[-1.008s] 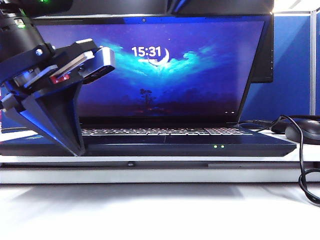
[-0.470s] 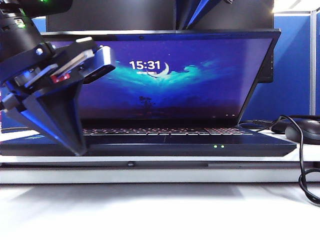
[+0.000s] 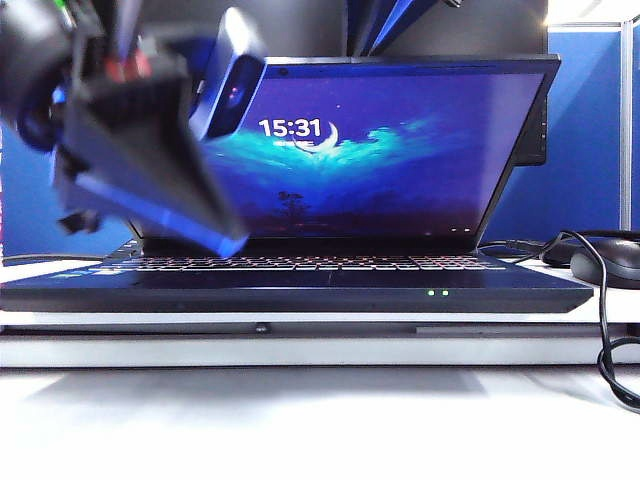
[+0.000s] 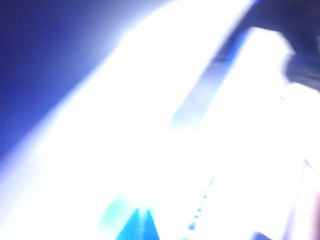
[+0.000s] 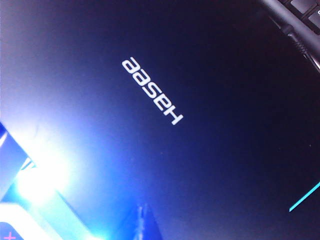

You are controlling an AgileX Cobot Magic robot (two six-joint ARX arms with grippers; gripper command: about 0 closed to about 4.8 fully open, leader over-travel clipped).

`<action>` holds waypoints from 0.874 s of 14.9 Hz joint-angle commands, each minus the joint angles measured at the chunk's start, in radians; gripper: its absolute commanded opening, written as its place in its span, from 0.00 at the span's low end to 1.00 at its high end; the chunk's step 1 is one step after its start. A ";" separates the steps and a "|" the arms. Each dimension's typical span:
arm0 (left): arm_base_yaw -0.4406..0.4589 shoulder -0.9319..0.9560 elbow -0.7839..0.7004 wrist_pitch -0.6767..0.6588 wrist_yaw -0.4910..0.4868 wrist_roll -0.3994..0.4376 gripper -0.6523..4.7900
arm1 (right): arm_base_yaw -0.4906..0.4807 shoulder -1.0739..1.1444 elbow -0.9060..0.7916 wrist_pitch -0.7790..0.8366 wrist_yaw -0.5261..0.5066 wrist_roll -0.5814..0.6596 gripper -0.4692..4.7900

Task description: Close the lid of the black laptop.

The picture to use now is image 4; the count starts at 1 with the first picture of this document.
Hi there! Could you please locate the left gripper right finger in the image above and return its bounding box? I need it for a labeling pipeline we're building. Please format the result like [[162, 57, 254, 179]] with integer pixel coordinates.
[[144, 209, 161, 240]]

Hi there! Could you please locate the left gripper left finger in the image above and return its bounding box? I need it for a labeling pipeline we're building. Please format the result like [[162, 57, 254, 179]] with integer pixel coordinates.
[[116, 208, 144, 240]]

